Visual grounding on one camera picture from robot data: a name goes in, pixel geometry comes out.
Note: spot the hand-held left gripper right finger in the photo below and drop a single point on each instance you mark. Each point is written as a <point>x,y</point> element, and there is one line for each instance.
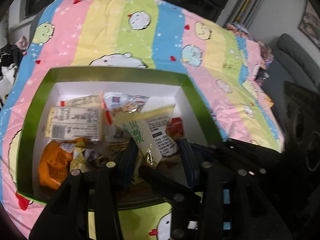
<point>187,165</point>

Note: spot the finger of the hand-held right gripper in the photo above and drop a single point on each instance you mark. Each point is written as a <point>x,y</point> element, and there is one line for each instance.
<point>165,182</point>
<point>240,152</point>

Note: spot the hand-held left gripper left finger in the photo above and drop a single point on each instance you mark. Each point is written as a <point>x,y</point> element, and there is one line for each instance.
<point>125,165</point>

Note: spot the red orange snack packet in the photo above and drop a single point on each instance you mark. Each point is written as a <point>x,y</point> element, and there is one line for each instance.
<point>175,127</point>

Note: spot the pale green white packet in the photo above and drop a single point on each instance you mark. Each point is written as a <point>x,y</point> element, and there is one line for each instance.
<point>152,135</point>

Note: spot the gold foil snack packet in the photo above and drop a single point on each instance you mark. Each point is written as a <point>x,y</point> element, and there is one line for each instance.
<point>82,158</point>

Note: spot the white blue peanut packet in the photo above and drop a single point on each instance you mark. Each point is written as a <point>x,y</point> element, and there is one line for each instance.
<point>120,100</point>

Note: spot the clear packet with labels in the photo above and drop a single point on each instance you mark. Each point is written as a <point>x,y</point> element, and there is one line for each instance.
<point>75,122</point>

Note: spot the green cardboard box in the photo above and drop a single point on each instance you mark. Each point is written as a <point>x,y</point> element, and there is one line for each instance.
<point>32,130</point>

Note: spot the grey sofa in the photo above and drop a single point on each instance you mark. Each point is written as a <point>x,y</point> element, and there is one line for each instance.
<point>290,55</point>

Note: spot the colourful clothes pile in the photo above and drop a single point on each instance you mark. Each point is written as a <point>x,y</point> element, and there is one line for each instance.
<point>262,52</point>

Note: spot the grey yellow-trimmed curtain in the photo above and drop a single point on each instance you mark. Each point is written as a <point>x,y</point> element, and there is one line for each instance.
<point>247,7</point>

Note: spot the striped cartoon printed blanket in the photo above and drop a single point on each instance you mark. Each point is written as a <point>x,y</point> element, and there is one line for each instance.
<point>100,30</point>

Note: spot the black white clothes pile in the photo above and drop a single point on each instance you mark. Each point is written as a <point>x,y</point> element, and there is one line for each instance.
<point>10,55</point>

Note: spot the framed wall picture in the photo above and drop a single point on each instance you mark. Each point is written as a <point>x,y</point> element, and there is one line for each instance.
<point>310,22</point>

